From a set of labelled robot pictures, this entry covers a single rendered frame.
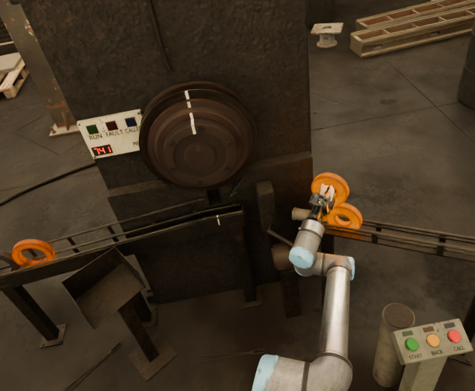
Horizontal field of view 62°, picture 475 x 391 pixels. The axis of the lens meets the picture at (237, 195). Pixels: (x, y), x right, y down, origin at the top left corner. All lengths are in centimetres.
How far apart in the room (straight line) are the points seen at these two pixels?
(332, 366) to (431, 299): 134
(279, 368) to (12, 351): 191
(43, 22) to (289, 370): 136
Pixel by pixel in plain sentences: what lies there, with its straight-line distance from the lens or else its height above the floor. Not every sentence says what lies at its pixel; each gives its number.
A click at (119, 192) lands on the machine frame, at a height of 87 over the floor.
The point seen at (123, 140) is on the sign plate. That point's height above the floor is 112.
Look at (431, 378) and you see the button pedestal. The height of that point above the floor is 37.
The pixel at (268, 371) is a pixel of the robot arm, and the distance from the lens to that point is 117.
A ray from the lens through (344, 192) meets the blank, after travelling 166.
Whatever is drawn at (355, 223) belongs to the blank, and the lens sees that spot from 176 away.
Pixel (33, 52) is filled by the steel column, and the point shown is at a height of 83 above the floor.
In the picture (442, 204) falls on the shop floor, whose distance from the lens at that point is 298.
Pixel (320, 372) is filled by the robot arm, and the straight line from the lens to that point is 117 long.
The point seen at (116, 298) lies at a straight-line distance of 184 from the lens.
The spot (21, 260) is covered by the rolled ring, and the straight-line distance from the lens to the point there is 218.
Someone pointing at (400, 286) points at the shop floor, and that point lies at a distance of 247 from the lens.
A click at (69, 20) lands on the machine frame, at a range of 160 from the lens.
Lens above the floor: 197
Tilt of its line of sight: 41 degrees down
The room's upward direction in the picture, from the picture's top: 11 degrees counter-clockwise
